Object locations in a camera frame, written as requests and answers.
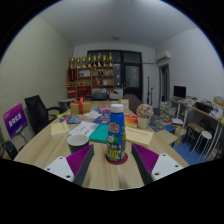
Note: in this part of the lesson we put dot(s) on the pink flowers in white pot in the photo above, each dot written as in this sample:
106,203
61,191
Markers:
144,111

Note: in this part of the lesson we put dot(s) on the black-framed glass door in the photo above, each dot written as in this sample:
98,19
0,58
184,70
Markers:
131,76

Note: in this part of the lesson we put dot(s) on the orange book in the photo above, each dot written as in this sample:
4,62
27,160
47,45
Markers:
130,120

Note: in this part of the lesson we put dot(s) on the black mug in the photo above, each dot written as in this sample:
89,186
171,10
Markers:
77,145

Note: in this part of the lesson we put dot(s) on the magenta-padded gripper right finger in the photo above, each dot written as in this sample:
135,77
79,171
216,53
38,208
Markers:
165,166

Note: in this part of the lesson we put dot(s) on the white wall air conditioner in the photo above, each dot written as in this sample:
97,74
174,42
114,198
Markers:
163,56

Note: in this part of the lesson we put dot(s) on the black chair back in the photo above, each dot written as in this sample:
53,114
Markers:
10,150

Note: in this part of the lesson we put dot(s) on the pink box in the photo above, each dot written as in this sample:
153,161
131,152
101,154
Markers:
104,110

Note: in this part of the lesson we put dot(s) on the teal book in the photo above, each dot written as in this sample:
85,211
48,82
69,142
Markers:
99,134

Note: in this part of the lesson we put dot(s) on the white book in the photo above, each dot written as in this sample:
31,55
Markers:
83,128

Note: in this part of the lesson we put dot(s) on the black office chair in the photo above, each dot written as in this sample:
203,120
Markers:
36,111

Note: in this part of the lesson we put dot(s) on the blue white-capped drink bottle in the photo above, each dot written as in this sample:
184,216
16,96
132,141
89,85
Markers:
116,133

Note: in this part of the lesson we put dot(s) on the tan paper envelope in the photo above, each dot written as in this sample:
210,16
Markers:
140,136

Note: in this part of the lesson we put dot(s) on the purple sign board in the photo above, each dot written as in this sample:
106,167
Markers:
15,120

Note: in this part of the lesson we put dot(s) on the black computer monitor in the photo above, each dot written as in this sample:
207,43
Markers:
180,91

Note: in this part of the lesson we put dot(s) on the blue colourful book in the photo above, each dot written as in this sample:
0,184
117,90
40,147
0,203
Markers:
70,119

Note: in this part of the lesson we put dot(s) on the pale paper stack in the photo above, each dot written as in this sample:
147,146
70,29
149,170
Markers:
92,115

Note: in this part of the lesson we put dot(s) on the pile of books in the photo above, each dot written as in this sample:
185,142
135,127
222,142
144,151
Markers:
166,113

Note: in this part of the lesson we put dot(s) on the flat round red coaster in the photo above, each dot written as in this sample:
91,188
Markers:
116,163

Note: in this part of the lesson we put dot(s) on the tan standing card box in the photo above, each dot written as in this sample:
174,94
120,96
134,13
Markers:
124,106

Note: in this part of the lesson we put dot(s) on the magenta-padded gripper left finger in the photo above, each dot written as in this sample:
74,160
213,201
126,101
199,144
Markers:
57,167

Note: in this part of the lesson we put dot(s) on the yellow gift box red ribbon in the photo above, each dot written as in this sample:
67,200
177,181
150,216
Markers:
80,108

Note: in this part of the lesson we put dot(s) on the white round stool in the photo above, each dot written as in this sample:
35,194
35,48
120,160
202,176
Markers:
206,134

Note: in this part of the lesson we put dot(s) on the small round white table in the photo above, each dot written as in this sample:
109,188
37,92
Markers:
66,101

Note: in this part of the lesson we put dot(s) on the wooden side desk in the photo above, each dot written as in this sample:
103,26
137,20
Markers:
203,113

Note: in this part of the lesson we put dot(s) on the pale yellow notepad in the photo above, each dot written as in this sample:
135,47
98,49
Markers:
60,129

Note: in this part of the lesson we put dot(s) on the wooden shelf unit with trophies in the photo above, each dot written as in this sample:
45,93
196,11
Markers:
88,78

